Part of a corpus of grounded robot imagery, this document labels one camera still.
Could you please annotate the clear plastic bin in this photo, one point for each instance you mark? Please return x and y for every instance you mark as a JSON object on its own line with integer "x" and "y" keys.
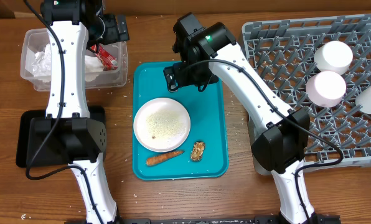
{"x": 35, "y": 41}

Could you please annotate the red snack wrapper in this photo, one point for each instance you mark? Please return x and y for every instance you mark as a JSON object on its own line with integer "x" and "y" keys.
{"x": 108, "y": 61}

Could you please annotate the light green bowl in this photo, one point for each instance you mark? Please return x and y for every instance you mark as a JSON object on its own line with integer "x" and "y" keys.
{"x": 334, "y": 56}

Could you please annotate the brown food scrap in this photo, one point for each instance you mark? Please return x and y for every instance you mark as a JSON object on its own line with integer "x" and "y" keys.
{"x": 197, "y": 151}

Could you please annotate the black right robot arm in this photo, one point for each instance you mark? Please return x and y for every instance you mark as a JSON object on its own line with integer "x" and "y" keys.
{"x": 212, "y": 54}

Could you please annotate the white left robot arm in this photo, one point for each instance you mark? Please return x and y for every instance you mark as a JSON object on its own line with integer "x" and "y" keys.
{"x": 73, "y": 27}

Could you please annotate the grey dishwasher rack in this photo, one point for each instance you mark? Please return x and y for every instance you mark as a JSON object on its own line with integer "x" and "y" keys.
{"x": 282, "y": 53}

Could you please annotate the orange carrot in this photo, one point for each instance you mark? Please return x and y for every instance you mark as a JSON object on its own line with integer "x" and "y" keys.
{"x": 155, "y": 160}

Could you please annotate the teal serving tray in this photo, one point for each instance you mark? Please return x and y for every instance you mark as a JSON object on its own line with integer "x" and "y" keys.
{"x": 207, "y": 117}

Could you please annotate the pink small bowl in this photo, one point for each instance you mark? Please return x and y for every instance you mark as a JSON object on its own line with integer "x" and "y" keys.
{"x": 326, "y": 89}

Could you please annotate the large pink plate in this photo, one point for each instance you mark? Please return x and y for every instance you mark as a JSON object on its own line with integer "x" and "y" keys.
{"x": 162, "y": 125}

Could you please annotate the black plastic bin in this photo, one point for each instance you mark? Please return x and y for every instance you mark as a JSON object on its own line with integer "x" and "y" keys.
{"x": 23, "y": 137}

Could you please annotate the white paper napkin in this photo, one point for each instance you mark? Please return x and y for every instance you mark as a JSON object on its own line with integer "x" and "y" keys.
{"x": 42, "y": 65}

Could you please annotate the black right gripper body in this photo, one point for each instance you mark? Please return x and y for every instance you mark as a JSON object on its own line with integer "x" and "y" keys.
{"x": 194, "y": 74}

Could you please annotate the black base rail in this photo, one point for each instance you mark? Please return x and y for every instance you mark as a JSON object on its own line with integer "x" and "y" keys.
{"x": 266, "y": 219}

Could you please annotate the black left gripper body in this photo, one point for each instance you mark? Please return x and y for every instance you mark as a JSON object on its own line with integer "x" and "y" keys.
{"x": 111, "y": 34}

